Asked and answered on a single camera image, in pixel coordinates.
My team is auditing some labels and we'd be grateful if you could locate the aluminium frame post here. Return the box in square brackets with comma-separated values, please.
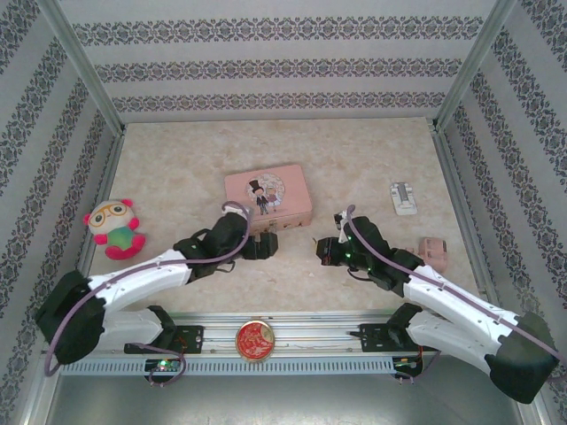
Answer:
[432, 0, 518, 130]
[36, 0, 126, 135]

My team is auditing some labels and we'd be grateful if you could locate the white folding phone stand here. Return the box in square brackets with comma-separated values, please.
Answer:
[388, 181, 421, 218]

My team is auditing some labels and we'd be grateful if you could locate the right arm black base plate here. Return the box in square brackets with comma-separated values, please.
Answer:
[357, 322, 440, 354]

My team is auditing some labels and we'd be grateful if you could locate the slotted grey cable duct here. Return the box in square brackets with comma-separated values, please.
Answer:
[58, 357, 396, 377]

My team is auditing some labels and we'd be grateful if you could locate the pink wedding cartoon tin box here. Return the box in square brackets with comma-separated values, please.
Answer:
[223, 164, 314, 235]

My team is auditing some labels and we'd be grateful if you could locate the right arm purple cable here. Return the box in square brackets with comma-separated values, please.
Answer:
[345, 204, 567, 383]

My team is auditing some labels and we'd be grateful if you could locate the aluminium side rail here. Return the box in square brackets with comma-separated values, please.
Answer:
[428, 119, 504, 318]
[60, 124, 128, 321]

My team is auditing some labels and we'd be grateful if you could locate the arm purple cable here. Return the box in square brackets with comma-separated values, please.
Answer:
[43, 201, 255, 387]
[345, 204, 567, 383]

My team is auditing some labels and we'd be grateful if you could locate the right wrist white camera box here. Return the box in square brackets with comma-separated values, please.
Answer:
[332, 210, 355, 243]

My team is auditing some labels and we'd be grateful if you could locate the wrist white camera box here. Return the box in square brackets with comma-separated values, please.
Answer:
[332, 210, 355, 243]
[220, 207, 253, 222]

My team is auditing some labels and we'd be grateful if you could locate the grey metal sheet panel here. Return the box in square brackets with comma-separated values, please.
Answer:
[42, 353, 528, 425]

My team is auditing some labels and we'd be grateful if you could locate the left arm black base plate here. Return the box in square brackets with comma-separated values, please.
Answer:
[123, 325, 206, 355]

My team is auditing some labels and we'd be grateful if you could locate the small pink plastic toy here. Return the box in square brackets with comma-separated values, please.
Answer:
[417, 236, 449, 273]

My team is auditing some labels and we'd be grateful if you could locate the pink owl plush toy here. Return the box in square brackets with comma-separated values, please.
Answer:
[83, 198, 148, 261]

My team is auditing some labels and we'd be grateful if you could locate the aluminium mounting rail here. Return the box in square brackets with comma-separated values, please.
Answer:
[42, 311, 526, 356]

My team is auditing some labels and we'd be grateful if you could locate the left small circuit board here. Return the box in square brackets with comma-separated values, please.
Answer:
[144, 359, 182, 374]

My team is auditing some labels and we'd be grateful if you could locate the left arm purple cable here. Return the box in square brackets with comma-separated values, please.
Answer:
[43, 201, 255, 387]

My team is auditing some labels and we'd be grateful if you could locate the red round tin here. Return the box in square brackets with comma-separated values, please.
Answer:
[235, 319, 276, 363]

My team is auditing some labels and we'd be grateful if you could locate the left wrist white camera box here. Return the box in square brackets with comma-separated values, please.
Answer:
[220, 207, 253, 222]

